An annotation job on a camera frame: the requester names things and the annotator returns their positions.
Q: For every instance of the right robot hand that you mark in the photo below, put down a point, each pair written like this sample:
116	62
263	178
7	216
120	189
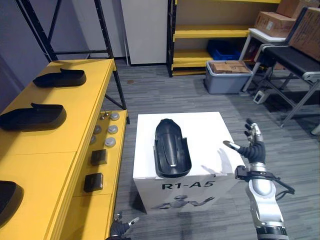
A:
255	151

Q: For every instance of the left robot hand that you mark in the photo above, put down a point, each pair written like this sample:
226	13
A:
119	228

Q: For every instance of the black plastic housing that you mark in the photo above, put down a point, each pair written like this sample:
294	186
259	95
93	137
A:
10	200
62	78
171	147
35	117

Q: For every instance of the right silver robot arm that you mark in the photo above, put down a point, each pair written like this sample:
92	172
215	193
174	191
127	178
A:
265	200

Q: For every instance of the small black box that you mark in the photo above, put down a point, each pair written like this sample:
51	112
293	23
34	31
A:
93	182
99	157

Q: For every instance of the white power adapter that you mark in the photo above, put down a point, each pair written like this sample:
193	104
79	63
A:
259	97

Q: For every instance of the white cardboard box R1-A5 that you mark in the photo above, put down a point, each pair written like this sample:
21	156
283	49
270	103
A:
200	140

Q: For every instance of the grey storage bin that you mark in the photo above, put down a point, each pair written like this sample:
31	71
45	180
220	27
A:
225	82

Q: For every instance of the small cardboard box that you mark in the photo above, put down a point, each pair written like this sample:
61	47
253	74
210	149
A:
236	67
218	68

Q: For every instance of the round grey disc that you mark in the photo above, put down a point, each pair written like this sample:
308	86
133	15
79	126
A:
115	117
97	130
93	140
113	129
110	142

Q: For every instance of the black conveyor bench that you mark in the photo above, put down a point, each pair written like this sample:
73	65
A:
287	58

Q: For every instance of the blue plastic bin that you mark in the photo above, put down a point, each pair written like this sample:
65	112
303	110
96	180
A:
222	51

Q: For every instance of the small metal ball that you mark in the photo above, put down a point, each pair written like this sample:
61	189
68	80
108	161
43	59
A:
102	117
107	114

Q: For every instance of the large printed cardboard box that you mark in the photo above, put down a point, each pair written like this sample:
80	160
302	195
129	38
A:
306	35

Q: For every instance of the cardboard box with label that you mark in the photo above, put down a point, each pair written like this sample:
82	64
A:
275	23

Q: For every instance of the plain cardboard box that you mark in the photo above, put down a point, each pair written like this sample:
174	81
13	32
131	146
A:
290	6

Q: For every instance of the tall white board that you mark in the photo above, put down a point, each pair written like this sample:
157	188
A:
145	30

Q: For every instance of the yellow shelf rack black frame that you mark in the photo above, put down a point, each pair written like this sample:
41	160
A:
70	125
200	31

